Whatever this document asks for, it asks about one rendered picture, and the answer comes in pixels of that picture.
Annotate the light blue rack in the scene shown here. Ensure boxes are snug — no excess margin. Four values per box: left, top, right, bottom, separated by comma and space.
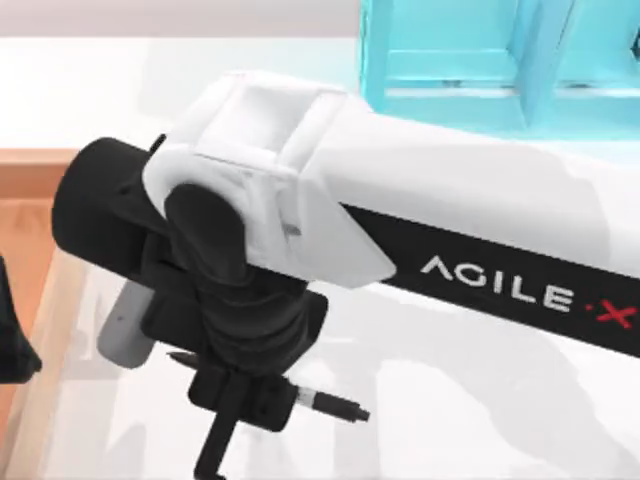
355, 0, 640, 143

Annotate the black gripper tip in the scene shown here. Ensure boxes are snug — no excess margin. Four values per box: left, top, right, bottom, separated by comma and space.
0, 253, 43, 387

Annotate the wooden box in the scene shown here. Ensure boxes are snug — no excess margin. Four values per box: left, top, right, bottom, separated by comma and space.
0, 148, 84, 454

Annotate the pale grey rounded box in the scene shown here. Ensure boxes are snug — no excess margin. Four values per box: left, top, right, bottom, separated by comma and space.
96, 281, 157, 372

